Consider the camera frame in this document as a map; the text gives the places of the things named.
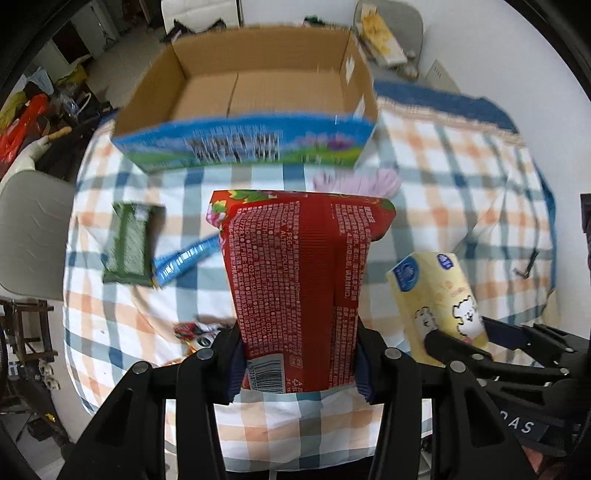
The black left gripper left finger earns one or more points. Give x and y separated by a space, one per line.
125 437

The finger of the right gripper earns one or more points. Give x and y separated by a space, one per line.
447 349
522 337

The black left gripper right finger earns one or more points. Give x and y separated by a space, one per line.
470 438

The yellow tissue pack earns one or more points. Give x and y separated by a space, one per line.
432 293

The orange cartoon snack bag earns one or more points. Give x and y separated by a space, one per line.
197 335

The red snack bag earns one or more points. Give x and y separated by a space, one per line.
295 263

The purple soft cloth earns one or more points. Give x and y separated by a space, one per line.
380 182

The green snack bag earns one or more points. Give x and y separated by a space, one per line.
130 253

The plaid checkered tablecloth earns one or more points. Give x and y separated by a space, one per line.
443 221

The blue wafer stick pack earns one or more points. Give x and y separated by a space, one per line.
170 267

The white goose plush toy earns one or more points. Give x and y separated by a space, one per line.
28 157

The grey chair with clutter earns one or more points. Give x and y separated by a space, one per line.
406 23

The yellow paper package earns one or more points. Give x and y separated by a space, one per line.
380 40

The open cardboard box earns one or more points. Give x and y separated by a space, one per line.
274 94

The red plastic bag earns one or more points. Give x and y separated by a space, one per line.
13 137

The white chair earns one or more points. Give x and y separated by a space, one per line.
198 15

